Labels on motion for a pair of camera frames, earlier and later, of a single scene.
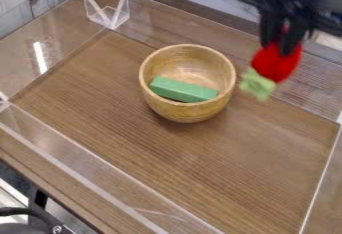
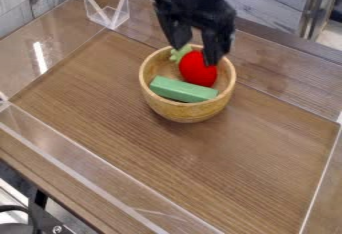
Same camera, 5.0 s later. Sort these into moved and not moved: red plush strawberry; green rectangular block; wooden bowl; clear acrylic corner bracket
Moved: red plush strawberry
Not moved: green rectangular block; wooden bowl; clear acrylic corner bracket
